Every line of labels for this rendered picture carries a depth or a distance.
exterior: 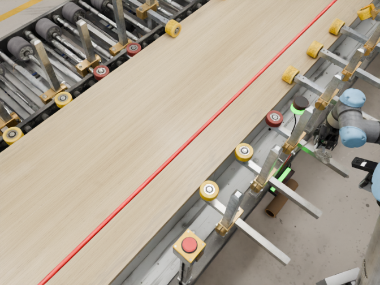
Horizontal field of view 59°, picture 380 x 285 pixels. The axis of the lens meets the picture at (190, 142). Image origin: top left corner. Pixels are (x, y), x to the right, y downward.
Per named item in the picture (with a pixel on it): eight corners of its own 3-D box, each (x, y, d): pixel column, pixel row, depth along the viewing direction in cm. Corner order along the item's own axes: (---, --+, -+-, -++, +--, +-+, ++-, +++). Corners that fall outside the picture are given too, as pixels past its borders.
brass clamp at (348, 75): (358, 69, 178) (363, 62, 173) (346, 83, 172) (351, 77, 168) (348, 63, 180) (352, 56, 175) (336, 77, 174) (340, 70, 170)
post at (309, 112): (284, 163, 177) (317, 107, 136) (280, 168, 175) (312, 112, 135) (279, 159, 178) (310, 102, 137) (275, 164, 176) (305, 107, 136)
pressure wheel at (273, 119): (280, 129, 171) (286, 115, 161) (271, 139, 167) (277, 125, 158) (267, 120, 173) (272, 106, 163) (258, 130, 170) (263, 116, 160)
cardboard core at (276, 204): (299, 184, 235) (276, 215, 222) (296, 188, 241) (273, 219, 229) (290, 176, 237) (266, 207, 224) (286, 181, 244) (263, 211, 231)
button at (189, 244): (199, 245, 97) (199, 243, 96) (190, 255, 95) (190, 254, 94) (188, 236, 98) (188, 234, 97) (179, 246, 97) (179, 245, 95)
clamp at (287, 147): (303, 138, 165) (306, 133, 161) (288, 156, 160) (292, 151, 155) (293, 132, 167) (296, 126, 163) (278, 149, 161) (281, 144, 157)
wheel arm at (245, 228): (288, 260, 138) (291, 258, 134) (284, 267, 136) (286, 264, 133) (206, 194, 151) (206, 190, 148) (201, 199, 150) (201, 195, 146)
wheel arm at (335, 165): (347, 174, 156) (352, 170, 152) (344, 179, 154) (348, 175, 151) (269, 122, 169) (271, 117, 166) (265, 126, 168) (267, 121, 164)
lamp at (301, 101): (295, 130, 156) (311, 101, 138) (288, 138, 153) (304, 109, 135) (284, 123, 158) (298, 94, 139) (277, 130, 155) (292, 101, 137)
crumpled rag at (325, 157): (335, 156, 156) (337, 153, 154) (327, 165, 153) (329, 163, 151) (318, 145, 159) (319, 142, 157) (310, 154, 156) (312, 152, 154)
